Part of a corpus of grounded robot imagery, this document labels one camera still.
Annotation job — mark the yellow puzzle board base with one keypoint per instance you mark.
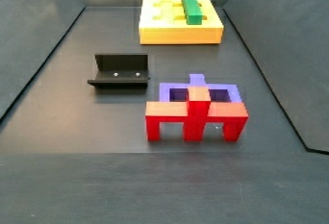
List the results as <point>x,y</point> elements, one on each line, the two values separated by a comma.
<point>164,26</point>

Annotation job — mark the purple cross-shaped block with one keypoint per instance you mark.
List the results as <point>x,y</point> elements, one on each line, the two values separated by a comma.
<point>176,92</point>

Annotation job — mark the red stepped block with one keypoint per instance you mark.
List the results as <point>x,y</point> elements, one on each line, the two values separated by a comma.
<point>194,113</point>

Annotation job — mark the green block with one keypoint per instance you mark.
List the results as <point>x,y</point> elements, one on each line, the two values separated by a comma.
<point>193,12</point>

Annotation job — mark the black angled bracket stand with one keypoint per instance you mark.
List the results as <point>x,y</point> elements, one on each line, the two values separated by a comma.
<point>121,70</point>

